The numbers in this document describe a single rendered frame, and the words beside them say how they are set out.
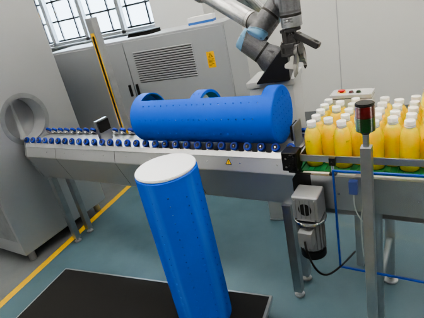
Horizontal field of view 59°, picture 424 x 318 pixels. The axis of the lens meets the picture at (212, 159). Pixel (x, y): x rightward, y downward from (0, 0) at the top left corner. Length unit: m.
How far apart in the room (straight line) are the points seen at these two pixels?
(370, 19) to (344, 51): 0.39
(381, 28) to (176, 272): 3.48
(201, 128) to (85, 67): 2.55
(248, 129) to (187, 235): 0.57
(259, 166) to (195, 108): 0.44
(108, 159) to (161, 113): 0.61
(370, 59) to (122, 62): 2.65
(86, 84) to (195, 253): 2.96
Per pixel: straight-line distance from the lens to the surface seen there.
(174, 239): 1.70
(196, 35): 3.54
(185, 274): 1.81
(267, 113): 1.73
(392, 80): 4.63
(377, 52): 4.56
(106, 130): 2.61
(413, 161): 1.59
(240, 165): 1.92
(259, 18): 1.79
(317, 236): 1.69
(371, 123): 1.35
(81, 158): 2.70
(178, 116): 1.98
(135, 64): 3.90
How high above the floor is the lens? 1.68
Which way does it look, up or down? 23 degrees down
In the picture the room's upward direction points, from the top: 12 degrees counter-clockwise
